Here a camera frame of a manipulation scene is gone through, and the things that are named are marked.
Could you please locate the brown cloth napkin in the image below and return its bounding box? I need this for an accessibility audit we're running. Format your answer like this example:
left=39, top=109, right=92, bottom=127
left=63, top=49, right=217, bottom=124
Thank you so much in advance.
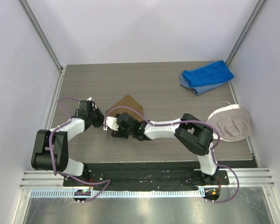
left=106, top=94, right=144, bottom=121

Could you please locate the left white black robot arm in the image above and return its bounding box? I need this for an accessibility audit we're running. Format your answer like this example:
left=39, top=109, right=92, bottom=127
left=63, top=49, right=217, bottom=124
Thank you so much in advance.
left=31, top=98, right=105, bottom=186

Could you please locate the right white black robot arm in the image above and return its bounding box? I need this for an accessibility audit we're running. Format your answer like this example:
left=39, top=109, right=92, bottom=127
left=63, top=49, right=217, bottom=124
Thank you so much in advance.
left=105, top=112, right=219, bottom=184

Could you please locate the blue white checkered cloth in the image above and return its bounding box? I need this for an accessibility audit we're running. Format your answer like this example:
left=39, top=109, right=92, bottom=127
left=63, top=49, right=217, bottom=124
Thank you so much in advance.
left=179, top=73, right=226, bottom=96

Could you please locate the blue folded cloth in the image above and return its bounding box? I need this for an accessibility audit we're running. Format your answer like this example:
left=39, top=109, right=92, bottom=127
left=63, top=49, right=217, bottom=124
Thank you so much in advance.
left=182, top=60, right=234, bottom=88

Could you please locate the grey white cap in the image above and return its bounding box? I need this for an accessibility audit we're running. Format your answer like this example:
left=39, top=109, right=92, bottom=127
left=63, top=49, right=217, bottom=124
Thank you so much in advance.
left=206, top=101, right=252, bottom=142

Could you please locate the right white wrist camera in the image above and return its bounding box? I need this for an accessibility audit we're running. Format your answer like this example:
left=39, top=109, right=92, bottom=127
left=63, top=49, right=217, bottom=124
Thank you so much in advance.
left=103, top=116, right=119, bottom=131

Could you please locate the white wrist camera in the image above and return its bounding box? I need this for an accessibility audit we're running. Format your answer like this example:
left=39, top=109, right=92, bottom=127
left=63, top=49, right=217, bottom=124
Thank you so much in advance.
left=86, top=97, right=94, bottom=102
left=103, top=116, right=119, bottom=131

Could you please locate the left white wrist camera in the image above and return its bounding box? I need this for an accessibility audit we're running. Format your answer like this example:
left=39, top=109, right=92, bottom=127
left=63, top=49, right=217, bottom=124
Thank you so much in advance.
left=86, top=97, right=94, bottom=102

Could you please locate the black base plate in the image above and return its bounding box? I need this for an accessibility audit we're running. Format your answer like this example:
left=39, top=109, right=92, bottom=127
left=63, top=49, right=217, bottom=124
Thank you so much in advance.
left=63, top=160, right=256, bottom=191

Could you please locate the slotted white cable duct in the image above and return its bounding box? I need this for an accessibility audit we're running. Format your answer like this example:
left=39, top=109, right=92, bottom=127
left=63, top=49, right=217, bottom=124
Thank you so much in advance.
left=30, top=189, right=205, bottom=198

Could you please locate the front aluminium rail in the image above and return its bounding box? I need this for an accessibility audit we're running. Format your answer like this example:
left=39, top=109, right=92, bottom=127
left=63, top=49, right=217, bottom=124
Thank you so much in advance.
left=20, top=168, right=275, bottom=189

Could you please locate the left aluminium frame post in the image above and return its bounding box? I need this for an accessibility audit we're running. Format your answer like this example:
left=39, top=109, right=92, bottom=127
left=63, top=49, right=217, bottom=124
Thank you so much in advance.
left=18, top=0, right=63, bottom=73

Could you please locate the aluminium frame post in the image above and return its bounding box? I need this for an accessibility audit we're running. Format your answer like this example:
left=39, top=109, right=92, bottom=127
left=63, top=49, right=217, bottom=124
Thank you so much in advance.
left=225, top=0, right=268, bottom=67
left=18, top=0, right=63, bottom=73

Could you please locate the right aluminium frame post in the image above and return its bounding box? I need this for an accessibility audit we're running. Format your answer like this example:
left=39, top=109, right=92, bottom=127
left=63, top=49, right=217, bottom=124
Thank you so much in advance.
left=225, top=0, right=268, bottom=67

